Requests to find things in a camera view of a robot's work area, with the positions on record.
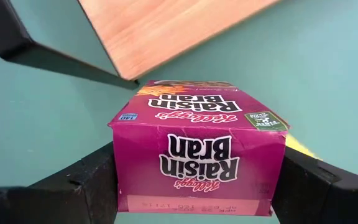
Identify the green table mat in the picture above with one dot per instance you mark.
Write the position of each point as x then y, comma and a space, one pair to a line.
322, 77

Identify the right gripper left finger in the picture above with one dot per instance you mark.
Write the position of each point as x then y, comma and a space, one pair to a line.
57, 202

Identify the wooden shelf board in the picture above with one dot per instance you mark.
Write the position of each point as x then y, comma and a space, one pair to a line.
166, 31

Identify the purple Raisin Bran box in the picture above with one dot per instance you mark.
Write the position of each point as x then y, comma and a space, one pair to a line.
197, 155

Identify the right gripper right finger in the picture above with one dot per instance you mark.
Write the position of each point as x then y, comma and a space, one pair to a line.
322, 202

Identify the black metal shelf frame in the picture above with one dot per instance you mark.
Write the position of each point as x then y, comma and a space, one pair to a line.
11, 43

